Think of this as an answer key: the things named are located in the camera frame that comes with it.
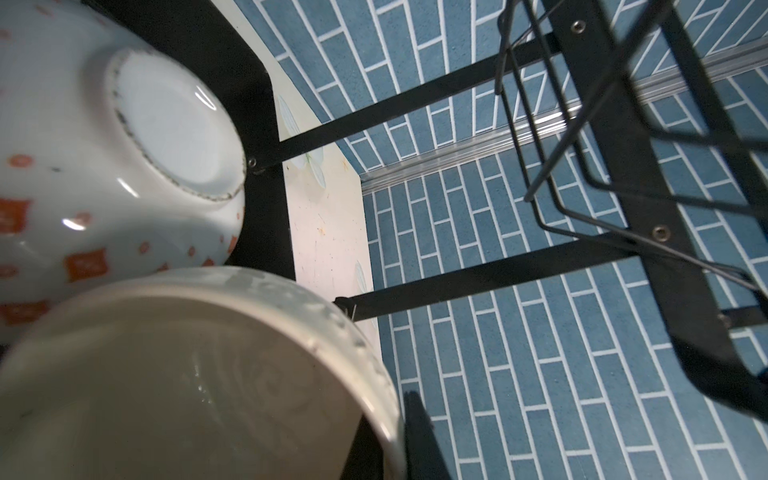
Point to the black wire dish rack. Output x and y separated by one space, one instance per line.
198 35

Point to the white bowl orange diamonds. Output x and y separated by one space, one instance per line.
117 161

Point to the cream bowl striped outside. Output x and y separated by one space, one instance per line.
195 373

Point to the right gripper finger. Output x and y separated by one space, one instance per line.
423 455

